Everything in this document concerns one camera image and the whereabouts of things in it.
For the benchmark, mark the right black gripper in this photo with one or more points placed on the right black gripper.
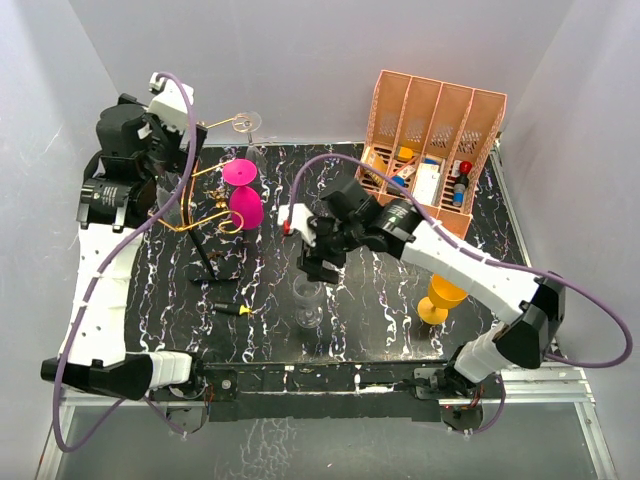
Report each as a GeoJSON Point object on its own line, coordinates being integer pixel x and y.
{"type": "Point", "coordinates": [313, 262]}

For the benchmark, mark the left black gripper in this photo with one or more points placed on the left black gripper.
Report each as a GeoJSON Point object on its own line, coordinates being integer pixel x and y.
{"type": "Point", "coordinates": [178, 156]}

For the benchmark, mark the clear wine glass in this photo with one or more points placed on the clear wine glass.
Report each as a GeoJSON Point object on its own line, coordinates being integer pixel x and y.
{"type": "Point", "coordinates": [308, 298]}
{"type": "Point", "coordinates": [248, 123]}
{"type": "Point", "coordinates": [166, 185]}

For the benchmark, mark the pink plastic wine glass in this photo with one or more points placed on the pink plastic wine glass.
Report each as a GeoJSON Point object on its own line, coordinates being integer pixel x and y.
{"type": "Point", "coordinates": [244, 201]}

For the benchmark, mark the gold wire wine glass rack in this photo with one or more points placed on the gold wire wine glass rack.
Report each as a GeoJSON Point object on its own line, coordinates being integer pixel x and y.
{"type": "Point", "coordinates": [207, 223]}

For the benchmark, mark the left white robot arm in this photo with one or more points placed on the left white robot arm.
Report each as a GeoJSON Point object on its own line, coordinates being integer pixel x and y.
{"type": "Point", "coordinates": [137, 142]}

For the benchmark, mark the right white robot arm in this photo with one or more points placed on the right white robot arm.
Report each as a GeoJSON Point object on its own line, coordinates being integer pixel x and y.
{"type": "Point", "coordinates": [528, 307]}

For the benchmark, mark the orange plastic wine glass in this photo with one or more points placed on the orange plastic wine glass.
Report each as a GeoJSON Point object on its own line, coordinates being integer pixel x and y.
{"type": "Point", "coordinates": [442, 296]}

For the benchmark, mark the black yellow screwdriver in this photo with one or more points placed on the black yellow screwdriver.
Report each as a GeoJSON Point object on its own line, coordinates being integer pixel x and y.
{"type": "Point", "coordinates": [232, 309]}

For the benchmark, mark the blue grey eraser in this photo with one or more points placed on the blue grey eraser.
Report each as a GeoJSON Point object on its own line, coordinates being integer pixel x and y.
{"type": "Point", "coordinates": [402, 178]}

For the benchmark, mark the white staples box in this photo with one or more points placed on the white staples box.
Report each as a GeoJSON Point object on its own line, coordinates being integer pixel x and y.
{"type": "Point", "coordinates": [426, 179]}

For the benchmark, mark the peach desk organizer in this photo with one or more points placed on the peach desk organizer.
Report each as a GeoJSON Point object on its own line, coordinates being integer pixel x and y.
{"type": "Point", "coordinates": [438, 119]}

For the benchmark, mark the red capped bottle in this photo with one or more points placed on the red capped bottle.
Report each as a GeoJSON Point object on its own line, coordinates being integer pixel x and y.
{"type": "Point", "coordinates": [465, 168]}

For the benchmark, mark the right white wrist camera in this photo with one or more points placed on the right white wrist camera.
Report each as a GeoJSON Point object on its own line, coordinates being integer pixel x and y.
{"type": "Point", "coordinates": [295, 218]}

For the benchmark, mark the aluminium frame rail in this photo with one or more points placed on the aluminium frame rail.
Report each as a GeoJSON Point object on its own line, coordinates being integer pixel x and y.
{"type": "Point", "coordinates": [341, 421]}

